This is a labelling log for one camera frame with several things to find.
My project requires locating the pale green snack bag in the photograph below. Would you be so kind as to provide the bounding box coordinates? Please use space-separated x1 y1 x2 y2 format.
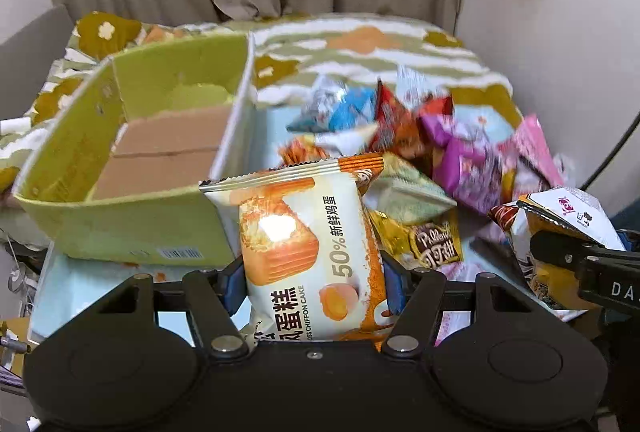
362 152 457 225

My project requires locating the floral striped duvet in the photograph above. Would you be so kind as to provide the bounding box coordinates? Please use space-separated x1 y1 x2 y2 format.
1 11 522 190

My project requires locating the black cable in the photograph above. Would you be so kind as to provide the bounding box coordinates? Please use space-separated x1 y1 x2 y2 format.
579 111 640 193

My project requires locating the purple snack bag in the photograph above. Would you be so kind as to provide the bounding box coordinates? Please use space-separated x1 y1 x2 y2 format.
420 114 502 215

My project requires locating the red potato stick bag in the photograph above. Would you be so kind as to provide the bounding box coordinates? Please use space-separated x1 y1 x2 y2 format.
369 80 454 161

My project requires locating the chiffon cake snack pack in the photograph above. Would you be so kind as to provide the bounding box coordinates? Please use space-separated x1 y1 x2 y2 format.
201 153 394 342

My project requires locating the potato sticks cream bag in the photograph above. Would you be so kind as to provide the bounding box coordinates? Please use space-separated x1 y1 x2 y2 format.
278 122 378 166

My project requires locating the yellow brown pillow snack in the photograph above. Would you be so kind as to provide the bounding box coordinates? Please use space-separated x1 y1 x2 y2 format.
368 209 463 269

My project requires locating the blue white snack bag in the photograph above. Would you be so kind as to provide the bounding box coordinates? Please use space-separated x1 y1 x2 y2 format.
286 75 376 133

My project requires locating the grey headboard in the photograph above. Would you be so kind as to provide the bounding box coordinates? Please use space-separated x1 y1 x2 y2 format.
0 5 75 120

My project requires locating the pink white snack bag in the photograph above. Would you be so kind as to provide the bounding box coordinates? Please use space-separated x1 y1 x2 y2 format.
435 262 484 346

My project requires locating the white orange snack bag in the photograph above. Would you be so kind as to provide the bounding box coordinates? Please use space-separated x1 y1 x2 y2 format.
489 187 625 311

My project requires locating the light blue daisy tablecloth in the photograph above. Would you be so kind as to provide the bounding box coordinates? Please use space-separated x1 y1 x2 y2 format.
27 103 586 348

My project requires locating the green cardboard box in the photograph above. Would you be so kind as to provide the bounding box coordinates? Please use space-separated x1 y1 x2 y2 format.
13 32 255 268

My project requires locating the white grey snack bag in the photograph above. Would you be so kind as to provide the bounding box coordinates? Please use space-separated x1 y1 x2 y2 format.
395 66 448 110

